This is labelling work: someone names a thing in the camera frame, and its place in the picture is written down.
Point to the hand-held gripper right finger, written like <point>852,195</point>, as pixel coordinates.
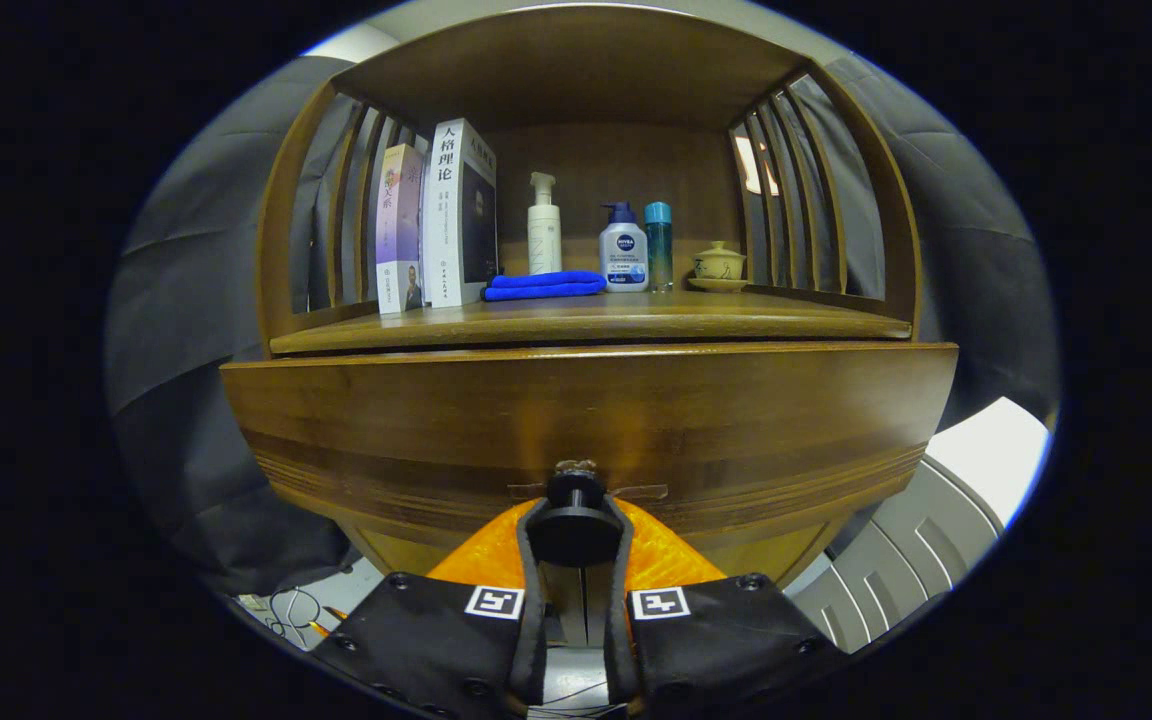
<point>618,650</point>

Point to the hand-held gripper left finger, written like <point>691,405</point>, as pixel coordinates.
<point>534,650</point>

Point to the black drawer knob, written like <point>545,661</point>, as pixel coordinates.
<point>576,520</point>

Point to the brown wooden drawer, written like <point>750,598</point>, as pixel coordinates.
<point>586,410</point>

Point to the wooden cabinet door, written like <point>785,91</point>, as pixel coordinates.
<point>766,555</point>
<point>401,550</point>

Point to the wooden countertop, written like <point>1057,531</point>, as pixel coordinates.
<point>636,315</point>

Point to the brown wooden cabinet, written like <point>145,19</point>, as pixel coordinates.
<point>576,60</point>

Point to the blue folded cloth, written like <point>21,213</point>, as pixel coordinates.
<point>546,287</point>

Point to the white bottle blue cap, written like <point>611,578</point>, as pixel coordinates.
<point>624,260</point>

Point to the beige lidded teacup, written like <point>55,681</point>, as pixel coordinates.
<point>718,266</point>

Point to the teal slim bottle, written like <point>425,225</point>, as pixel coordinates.
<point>658,250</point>

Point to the white pump bottle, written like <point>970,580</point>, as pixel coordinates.
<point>544,240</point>

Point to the white thick book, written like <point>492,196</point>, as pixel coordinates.
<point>446,230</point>

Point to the purple book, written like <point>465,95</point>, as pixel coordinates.
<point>398,220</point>

